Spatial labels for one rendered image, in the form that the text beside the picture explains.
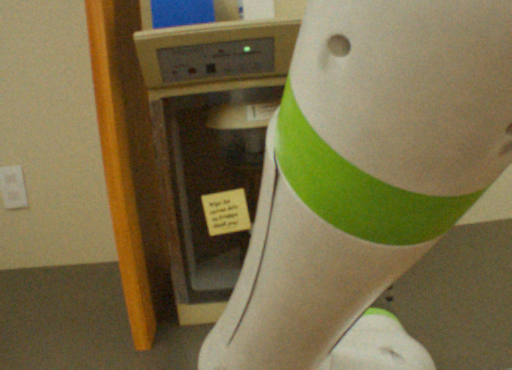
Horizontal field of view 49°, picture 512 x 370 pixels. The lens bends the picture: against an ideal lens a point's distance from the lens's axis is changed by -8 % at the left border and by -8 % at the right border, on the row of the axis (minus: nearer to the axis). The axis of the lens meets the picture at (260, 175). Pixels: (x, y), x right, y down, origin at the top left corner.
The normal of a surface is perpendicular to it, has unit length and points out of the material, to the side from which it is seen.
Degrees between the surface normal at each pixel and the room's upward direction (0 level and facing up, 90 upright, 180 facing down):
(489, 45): 119
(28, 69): 90
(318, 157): 105
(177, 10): 90
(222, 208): 90
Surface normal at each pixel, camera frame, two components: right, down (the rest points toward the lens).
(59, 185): 0.06, 0.23
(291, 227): -0.77, 0.44
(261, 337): -0.58, 0.55
